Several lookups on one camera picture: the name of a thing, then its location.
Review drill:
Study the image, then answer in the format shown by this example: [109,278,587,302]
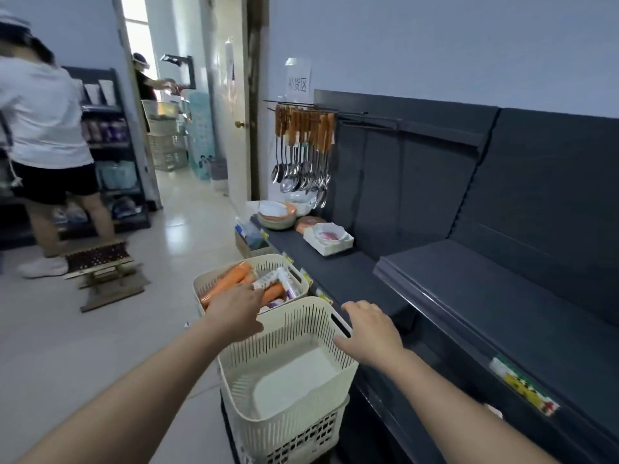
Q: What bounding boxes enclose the person's left hand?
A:
[202,284,266,343]

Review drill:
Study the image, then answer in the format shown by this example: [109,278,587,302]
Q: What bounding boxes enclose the person's right hand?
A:
[332,300,406,371]

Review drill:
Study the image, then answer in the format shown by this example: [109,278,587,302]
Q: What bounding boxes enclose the cream slotted plastic basket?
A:
[192,253,310,317]
[216,296,360,459]

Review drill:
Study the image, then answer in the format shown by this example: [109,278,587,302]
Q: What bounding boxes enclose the dark grey shelf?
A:
[249,89,619,464]

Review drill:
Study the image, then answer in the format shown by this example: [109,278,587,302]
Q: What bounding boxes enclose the person's left forearm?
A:
[14,316,228,464]

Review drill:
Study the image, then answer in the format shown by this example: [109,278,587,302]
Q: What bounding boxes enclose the person's right forearm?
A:
[386,350,562,464]

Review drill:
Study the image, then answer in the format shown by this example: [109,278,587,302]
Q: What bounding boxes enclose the brown cardboard tray box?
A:
[234,229,271,259]

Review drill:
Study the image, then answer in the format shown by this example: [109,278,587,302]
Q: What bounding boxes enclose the clear blue plastic box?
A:
[235,217,270,249]

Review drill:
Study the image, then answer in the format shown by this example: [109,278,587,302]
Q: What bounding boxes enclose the white square dish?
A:
[303,224,355,258]

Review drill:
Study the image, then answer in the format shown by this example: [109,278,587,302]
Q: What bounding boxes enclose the stack of orange cream plates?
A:
[256,201,299,231]

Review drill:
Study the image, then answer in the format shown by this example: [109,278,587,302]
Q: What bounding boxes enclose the white floral bowl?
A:
[313,222,348,246]

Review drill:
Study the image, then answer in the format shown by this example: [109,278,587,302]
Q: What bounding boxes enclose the orange dome bowl with sticker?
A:
[295,215,328,235]

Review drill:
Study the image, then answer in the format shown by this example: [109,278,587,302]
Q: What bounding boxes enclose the grey plastic bin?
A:
[208,157,229,193]

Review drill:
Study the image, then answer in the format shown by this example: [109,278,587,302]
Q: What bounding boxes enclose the wooden woven stool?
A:
[63,238,151,313]

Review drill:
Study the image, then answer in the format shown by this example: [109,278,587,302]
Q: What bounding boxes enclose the cream wooden door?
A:
[212,0,252,208]

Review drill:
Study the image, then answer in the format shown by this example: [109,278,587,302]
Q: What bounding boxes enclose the row of blue white packs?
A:
[53,195,144,224]

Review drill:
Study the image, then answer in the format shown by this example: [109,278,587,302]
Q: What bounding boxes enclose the row of hanging steel ladles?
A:
[268,103,337,209]

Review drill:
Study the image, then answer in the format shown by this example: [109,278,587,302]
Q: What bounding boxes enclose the row of teal refill packs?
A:
[96,160,140,191]

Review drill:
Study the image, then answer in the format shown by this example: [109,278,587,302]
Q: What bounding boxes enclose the blue cardboard display stand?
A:
[187,91,216,180]

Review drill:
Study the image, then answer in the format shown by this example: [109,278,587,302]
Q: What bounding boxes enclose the stack of white plastic crates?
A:
[142,99,190,172]

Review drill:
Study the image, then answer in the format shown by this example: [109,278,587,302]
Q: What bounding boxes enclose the row of pink purple bottles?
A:
[81,118,130,144]

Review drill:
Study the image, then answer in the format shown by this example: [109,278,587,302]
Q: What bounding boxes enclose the black rack with refill packs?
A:
[0,66,152,249]

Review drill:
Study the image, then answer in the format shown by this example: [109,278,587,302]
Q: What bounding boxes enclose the pink diamond paper poster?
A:
[224,37,238,114]

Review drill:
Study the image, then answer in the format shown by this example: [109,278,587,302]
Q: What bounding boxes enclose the black metal stand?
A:
[159,53,197,91]

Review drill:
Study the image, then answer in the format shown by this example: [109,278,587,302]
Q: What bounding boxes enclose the brown wooden door frame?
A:
[246,0,270,201]

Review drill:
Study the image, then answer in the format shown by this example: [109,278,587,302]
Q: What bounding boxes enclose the white paper wall sign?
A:
[284,57,313,95]

